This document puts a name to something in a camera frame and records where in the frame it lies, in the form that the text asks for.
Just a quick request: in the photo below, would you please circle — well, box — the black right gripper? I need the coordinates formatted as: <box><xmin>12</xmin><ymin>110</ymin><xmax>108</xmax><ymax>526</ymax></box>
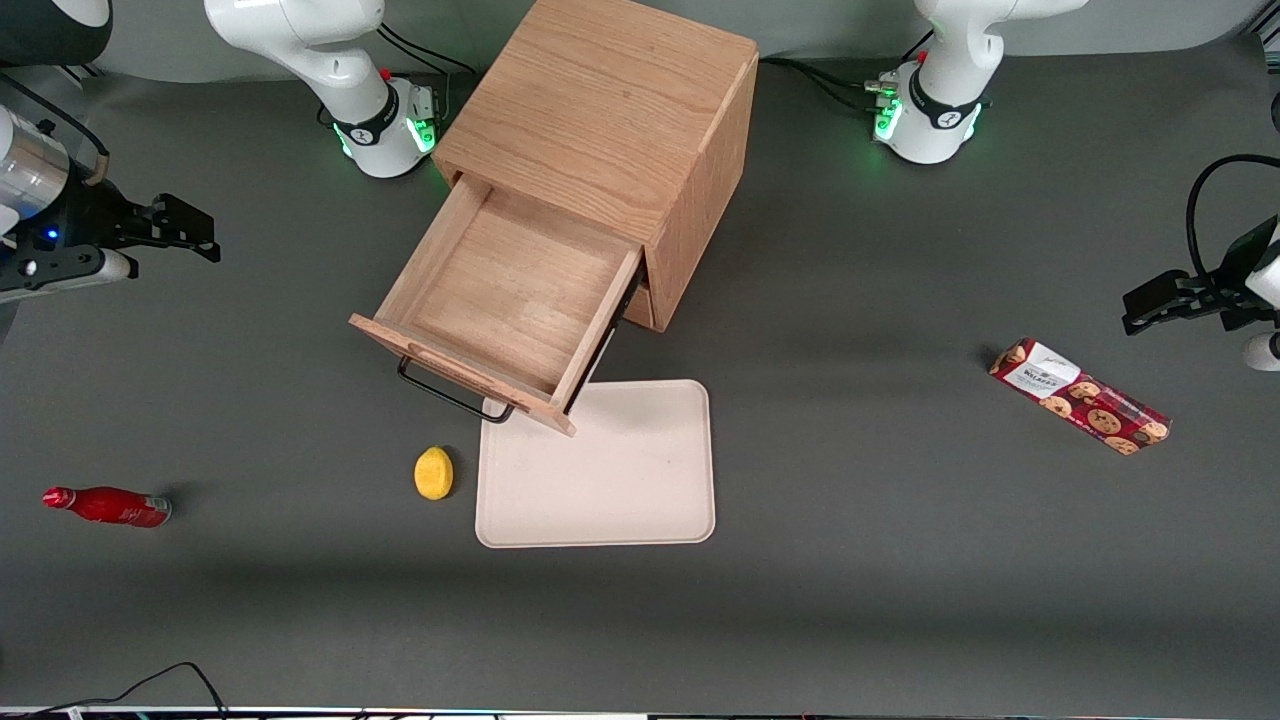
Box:
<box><xmin>0</xmin><ymin>185</ymin><xmax>222</xmax><ymax>293</ymax></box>

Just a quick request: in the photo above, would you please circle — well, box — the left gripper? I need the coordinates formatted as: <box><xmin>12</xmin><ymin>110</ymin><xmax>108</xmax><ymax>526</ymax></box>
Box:
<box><xmin>1120</xmin><ymin>215</ymin><xmax>1280</xmax><ymax>336</ymax></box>

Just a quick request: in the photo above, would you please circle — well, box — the black metal drawer handle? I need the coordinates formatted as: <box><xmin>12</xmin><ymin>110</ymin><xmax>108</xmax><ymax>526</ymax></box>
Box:
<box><xmin>396</xmin><ymin>355</ymin><xmax>517</xmax><ymax>425</ymax></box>

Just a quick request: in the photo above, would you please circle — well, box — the wooden drawer with handle plate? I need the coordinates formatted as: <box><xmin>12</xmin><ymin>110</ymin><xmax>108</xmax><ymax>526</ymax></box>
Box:
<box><xmin>348</xmin><ymin>175</ymin><xmax>646</xmax><ymax>438</ymax></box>
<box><xmin>615</xmin><ymin>285</ymin><xmax>657</xmax><ymax>333</ymax></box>

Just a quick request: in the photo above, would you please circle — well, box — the wooden drawer cabinet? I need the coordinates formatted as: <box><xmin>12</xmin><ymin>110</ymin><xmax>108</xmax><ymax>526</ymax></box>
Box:
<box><xmin>430</xmin><ymin>0</ymin><xmax>761</xmax><ymax>333</ymax></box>

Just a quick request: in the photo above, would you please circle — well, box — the red cookie box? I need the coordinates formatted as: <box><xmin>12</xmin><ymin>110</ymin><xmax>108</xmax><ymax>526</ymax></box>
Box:
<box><xmin>988</xmin><ymin>337</ymin><xmax>1172</xmax><ymax>457</ymax></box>

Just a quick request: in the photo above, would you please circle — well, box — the red soda bottle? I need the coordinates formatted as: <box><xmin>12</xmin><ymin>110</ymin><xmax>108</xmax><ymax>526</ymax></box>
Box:
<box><xmin>42</xmin><ymin>486</ymin><xmax>173</xmax><ymax>529</ymax></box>

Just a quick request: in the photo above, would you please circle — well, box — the yellow lemon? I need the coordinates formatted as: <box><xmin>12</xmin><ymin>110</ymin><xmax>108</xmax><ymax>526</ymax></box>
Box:
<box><xmin>414</xmin><ymin>446</ymin><xmax>455</xmax><ymax>501</ymax></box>

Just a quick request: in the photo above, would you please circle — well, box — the cream rectangular plastic tray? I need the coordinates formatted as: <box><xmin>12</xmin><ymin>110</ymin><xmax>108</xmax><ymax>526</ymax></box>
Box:
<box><xmin>475</xmin><ymin>379</ymin><xmax>717</xmax><ymax>549</ymax></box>

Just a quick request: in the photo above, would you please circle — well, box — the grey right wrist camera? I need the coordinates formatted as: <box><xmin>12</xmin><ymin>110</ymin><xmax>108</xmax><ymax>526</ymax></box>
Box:
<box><xmin>0</xmin><ymin>250</ymin><xmax>138</xmax><ymax>303</ymax></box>

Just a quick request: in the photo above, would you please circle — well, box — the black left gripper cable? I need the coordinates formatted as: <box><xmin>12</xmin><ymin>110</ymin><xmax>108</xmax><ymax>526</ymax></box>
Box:
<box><xmin>1185</xmin><ymin>153</ymin><xmax>1280</xmax><ymax>296</ymax></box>

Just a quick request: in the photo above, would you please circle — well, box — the black base cable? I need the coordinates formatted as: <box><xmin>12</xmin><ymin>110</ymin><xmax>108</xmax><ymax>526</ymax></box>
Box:
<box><xmin>378</xmin><ymin>20</ymin><xmax>479</xmax><ymax>81</ymax></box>
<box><xmin>758</xmin><ymin>55</ymin><xmax>901</xmax><ymax>113</ymax></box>

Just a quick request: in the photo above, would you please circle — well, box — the black cable at table edge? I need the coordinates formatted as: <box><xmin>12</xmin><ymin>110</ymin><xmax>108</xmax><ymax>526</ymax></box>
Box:
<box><xmin>0</xmin><ymin>662</ymin><xmax>231</xmax><ymax>720</ymax></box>

